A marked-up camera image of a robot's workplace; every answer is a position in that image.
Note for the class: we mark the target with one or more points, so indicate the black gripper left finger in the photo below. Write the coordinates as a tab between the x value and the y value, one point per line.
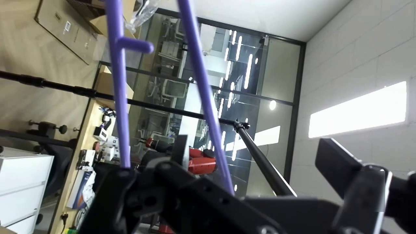
182	204

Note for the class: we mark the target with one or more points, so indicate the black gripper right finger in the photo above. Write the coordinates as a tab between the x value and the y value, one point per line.
368	196

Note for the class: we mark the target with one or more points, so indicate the purple plastic coat hanger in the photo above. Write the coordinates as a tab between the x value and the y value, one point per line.
121	109

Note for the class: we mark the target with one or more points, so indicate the black hanging rod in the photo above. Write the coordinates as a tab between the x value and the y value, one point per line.
268	163

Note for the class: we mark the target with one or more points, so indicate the red background robot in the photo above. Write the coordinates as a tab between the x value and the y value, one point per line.
202	163

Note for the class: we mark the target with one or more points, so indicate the ceiling light panel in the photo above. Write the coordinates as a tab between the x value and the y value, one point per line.
359	111

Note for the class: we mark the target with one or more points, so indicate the wooden work table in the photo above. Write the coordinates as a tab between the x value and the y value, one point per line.
75	183

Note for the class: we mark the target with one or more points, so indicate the open cardboard box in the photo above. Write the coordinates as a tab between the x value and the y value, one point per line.
108	83

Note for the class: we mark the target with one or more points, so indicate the white drawer cabinet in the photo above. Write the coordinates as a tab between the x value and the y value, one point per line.
23	187

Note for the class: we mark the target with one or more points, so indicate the thin black stand pole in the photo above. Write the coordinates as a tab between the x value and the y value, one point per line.
65	87

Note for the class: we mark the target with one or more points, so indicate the clear plastic bag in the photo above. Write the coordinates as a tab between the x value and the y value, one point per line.
143	15

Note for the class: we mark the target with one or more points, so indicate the flat printed cardboard box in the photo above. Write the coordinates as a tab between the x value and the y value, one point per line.
69	28

